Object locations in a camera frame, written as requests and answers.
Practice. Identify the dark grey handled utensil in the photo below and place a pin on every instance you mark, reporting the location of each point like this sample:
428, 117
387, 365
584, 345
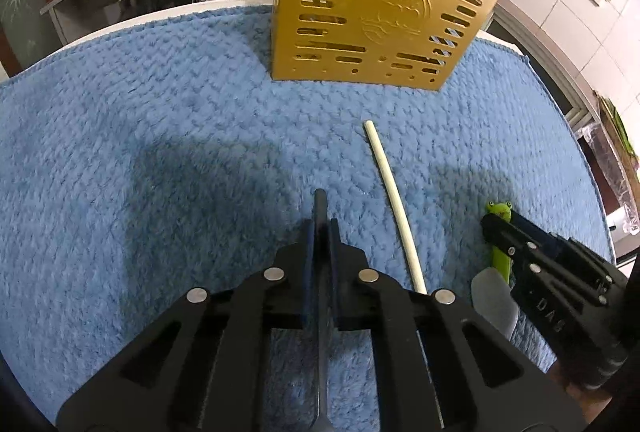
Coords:
321, 261

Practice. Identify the green frog handled utensil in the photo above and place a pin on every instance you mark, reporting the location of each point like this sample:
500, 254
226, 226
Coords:
501, 260

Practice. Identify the brown framed glass door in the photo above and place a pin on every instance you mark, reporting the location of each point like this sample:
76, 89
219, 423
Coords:
26, 35

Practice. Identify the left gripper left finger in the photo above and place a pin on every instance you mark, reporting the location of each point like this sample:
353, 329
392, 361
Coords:
201, 365

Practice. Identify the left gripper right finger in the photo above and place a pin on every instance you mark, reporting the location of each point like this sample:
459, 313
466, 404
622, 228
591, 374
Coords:
439, 366

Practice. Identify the blue textured towel mat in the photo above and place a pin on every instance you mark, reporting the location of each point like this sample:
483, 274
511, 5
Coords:
149, 161

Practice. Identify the cream chopstick isolated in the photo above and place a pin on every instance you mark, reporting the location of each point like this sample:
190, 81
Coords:
400, 216

